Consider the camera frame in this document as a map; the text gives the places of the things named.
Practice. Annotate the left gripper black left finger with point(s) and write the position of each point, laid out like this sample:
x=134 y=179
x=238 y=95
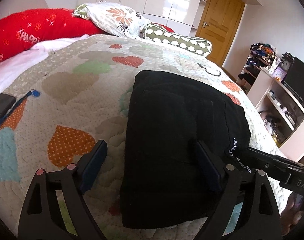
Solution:
x=54 y=206

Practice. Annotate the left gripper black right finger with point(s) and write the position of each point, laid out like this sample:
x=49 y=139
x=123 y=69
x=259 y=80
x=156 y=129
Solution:
x=247 y=207

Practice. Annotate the black pants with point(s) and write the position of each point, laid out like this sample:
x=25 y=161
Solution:
x=167 y=178

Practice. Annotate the right human hand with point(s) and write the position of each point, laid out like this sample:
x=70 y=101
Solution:
x=292 y=213

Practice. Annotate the white shelf unit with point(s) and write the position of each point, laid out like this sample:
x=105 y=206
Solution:
x=282 y=113

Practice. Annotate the black television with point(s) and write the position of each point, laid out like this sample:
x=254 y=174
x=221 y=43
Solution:
x=295 y=78

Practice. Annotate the small ornate table clock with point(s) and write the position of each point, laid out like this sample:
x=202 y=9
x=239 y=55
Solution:
x=286 y=61

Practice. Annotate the heart pattern quilt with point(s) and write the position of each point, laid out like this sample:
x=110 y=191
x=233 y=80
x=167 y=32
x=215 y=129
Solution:
x=85 y=90

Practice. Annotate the pink white bed sheet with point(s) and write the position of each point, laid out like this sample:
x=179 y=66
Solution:
x=13 y=67

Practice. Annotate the green cloud pattern bolster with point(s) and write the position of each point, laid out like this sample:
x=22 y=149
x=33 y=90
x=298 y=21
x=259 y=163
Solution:
x=158 y=33

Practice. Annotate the wooden door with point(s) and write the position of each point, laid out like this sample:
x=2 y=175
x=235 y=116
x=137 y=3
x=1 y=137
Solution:
x=219 y=22

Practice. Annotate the long red pillow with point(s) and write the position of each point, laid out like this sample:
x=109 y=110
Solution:
x=21 y=30

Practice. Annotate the floral white pillow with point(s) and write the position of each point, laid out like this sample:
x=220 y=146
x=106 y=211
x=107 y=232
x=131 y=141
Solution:
x=113 y=18

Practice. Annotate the white round headboard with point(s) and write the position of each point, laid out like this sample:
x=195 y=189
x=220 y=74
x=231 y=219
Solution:
x=8 y=7

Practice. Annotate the black phone with blue lanyard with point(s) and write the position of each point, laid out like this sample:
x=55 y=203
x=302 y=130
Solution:
x=9 y=103

